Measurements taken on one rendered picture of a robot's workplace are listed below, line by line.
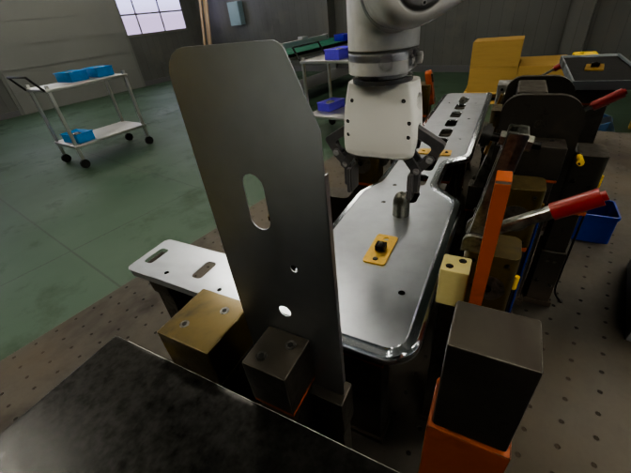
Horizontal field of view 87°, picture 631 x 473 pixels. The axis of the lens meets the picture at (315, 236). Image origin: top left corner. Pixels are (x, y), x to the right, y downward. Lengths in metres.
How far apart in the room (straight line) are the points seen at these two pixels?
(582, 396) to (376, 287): 0.49
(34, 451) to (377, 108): 0.51
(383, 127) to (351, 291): 0.24
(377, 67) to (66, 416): 0.50
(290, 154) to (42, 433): 0.38
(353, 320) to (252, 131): 0.31
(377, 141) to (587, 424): 0.62
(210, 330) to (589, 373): 0.74
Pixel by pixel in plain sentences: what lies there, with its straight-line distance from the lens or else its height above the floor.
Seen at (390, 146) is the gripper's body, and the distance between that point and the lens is 0.47.
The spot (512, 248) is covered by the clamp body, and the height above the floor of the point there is 1.05.
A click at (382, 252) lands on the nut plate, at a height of 1.00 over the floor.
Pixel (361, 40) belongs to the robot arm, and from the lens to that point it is 0.44.
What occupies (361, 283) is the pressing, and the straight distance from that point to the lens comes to 0.52.
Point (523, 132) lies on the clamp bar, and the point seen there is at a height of 1.21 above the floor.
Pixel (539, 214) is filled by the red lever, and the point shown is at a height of 1.11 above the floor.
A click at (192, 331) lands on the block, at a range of 0.43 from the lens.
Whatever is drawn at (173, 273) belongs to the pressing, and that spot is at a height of 1.00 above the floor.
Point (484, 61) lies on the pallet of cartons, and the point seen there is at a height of 0.54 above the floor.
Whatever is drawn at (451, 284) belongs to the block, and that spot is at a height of 1.04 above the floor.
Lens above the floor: 1.35
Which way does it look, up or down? 34 degrees down
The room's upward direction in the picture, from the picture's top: 7 degrees counter-clockwise
